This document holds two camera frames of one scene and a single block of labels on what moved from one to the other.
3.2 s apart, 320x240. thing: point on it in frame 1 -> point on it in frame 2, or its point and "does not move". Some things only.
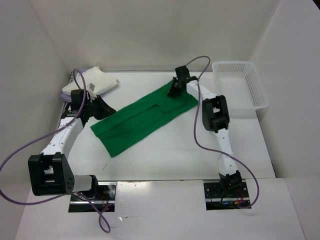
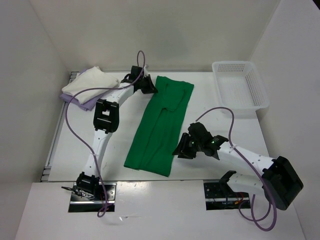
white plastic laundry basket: (241, 83) does not move
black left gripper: (105, 109) -> (150, 88)
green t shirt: (124, 126) -> (154, 145)
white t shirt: (95, 77) does not move
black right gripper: (172, 93) -> (182, 149)
